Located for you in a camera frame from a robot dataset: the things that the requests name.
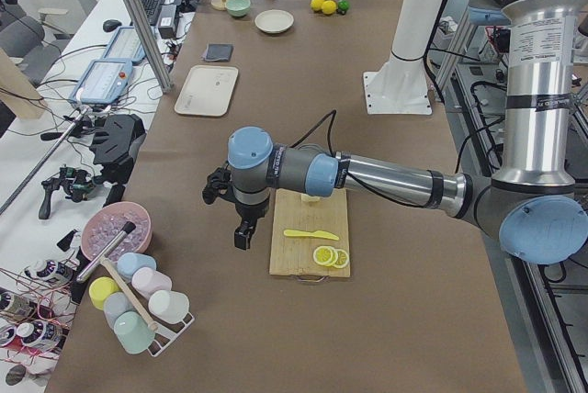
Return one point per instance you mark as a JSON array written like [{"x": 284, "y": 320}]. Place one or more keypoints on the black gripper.
[{"x": 248, "y": 212}]

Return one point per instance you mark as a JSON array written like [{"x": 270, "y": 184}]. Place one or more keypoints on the cream round plate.
[{"x": 274, "y": 21}]

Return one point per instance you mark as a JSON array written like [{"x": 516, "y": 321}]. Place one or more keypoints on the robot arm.
[{"x": 527, "y": 204}]

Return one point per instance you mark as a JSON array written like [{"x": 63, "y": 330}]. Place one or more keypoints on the white steamed bun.
[{"x": 306, "y": 199}]

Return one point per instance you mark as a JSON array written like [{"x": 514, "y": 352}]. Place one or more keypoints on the cream rabbit tray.
[{"x": 207, "y": 91}]

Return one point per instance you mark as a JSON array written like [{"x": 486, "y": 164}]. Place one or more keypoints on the yellow plastic knife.
[{"x": 316, "y": 234}]

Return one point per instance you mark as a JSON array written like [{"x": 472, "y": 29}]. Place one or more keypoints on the lemon slice front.
[{"x": 325, "y": 255}]

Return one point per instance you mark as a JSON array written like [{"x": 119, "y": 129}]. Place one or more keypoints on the lemon slice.
[
  {"x": 325, "y": 255},
  {"x": 342, "y": 259}
]

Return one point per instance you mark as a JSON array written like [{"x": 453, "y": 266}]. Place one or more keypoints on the white cup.
[{"x": 170, "y": 306}]

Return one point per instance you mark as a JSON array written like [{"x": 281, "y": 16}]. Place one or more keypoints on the lemon slice back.
[{"x": 342, "y": 259}]

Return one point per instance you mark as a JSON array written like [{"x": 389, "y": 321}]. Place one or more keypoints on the pink cup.
[{"x": 146, "y": 281}]

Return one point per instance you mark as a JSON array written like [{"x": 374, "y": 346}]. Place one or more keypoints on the metal black-tipped pestle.
[{"x": 84, "y": 274}]

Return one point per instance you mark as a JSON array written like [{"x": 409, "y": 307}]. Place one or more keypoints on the blue cup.
[{"x": 129, "y": 263}]

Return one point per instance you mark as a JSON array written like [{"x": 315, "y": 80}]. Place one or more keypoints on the white cup rack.
[{"x": 165, "y": 333}]

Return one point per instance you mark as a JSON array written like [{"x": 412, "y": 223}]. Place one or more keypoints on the pink bowl of ice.
[{"x": 108, "y": 222}]

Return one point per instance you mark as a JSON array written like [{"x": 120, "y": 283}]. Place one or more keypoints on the grey cup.
[{"x": 114, "y": 306}]

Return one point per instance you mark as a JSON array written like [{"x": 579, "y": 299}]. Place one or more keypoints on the mint green cup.
[{"x": 133, "y": 332}]

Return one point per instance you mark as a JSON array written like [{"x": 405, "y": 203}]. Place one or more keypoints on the yellow cup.
[{"x": 101, "y": 289}]

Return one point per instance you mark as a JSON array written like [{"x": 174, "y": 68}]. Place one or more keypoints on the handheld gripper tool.
[{"x": 77, "y": 184}]

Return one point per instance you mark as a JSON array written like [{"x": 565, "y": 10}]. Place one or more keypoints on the grey folded cloth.
[{"x": 217, "y": 52}]

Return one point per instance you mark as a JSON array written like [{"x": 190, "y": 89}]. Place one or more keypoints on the teach pendant near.
[{"x": 102, "y": 83}]

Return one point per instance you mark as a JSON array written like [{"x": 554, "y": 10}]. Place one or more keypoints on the teach pendant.
[
  {"x": 125, "y": 44},
  {"x": 102, "y": 83}
]

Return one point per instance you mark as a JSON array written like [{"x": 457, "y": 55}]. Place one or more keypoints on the white central mounting column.
[{"x": 400, "y": 85}]

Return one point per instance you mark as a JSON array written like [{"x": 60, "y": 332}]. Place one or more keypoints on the teach pendant far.
[{"x": 125, "y": 44}]

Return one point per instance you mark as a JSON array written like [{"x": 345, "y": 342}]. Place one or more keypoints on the mint green bowl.
[{"x": 238, "y": 8}]

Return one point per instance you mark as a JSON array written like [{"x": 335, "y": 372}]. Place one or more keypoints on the yellow lemon far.
[{"x": 316, "y": 5}]

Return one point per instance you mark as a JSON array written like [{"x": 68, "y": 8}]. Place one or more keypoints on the yellow lemon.
[
  {"x": 316, "y": 5},
  {"x": 329, "y": 7}
]

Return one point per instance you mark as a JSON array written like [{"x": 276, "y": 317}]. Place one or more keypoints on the yellow lemon near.
[{"x": 329, "y": 7}]

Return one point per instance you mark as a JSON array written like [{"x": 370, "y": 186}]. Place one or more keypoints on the black computer mouse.
[{"x": 111, "y": 25}]

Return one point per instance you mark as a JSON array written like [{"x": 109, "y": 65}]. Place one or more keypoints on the green lime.
[{"x": 343, "y": 6}]

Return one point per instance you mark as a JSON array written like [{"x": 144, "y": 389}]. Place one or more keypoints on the black keyboard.
[{"x": 152, "y": 9}]

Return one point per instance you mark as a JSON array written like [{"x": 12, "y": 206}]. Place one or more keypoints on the grey office chair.
[{"x": 23, "y": 37}]

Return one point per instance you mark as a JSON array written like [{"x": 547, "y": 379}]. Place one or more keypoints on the black tripod mount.
[{"x": 115, "y": 146}]

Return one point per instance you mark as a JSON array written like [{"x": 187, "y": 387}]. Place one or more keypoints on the aluminium frame post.
[{"x": 149, "y": 43}]

